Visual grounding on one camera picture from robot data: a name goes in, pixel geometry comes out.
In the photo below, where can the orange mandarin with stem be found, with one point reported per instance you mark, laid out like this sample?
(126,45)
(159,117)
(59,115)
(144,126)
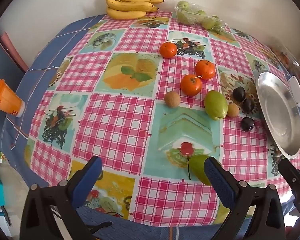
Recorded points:
(191,85)

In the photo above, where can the small brown round fruit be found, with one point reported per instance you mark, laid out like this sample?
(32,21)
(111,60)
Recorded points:
(171,99)

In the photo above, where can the plump green mango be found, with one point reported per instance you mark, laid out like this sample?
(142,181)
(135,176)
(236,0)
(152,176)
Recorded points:
(197,167)

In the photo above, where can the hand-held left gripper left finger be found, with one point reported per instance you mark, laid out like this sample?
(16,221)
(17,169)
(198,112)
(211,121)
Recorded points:
(90,180)

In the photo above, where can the clear plastic fruit tray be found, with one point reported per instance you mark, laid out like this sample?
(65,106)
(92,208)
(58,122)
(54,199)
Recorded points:
(223,26)

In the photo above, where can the orange plastic cup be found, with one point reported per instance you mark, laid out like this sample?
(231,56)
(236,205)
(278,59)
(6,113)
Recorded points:
(5,100)

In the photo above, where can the clear plastic box of nuts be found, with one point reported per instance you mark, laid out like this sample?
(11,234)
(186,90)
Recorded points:
(282,56)

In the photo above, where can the large smooth orange mandarin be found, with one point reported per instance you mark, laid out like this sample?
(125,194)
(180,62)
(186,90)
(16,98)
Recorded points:
(205,69)

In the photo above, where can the white plastic device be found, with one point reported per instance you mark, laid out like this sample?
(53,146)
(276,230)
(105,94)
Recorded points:
(297,90)

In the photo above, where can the pink flat panel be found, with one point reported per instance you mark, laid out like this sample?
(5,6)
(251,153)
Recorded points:
(12,52)

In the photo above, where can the yellow banana bunch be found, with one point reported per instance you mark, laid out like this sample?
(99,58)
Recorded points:
(130,5)

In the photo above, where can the elongated green mango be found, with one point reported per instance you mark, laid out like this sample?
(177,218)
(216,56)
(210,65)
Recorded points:
(215,105)

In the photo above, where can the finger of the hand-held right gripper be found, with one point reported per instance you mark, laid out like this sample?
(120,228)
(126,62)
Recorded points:
(293,180)

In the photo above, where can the dark purple plum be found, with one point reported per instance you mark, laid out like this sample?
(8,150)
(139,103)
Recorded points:
(247,124)
(239,94)
(248,105)

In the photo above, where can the round metal plate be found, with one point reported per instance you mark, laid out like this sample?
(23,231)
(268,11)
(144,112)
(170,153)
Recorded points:
(277,110)

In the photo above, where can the pink checkered printed tablecloth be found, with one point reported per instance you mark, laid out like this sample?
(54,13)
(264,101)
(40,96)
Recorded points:
(115,130)

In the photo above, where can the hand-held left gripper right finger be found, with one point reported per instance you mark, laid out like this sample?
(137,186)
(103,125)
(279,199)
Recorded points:
(217,180)

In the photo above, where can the small orange mandarin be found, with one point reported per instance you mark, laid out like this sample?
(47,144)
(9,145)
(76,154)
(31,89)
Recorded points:
(168,50)

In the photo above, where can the group of small green apples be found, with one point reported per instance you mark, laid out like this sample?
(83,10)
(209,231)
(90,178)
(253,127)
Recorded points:
(183,5)

